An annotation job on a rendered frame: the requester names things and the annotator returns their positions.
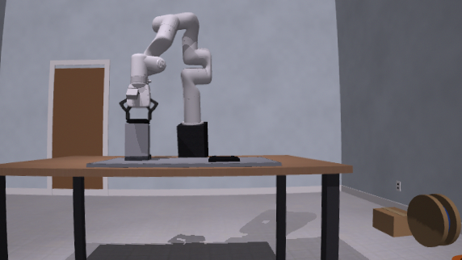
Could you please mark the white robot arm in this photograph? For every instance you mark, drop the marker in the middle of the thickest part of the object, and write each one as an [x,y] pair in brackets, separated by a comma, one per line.
[143,66]

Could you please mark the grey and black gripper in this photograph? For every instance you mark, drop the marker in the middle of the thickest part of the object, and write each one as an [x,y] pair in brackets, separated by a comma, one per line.
[143,101]

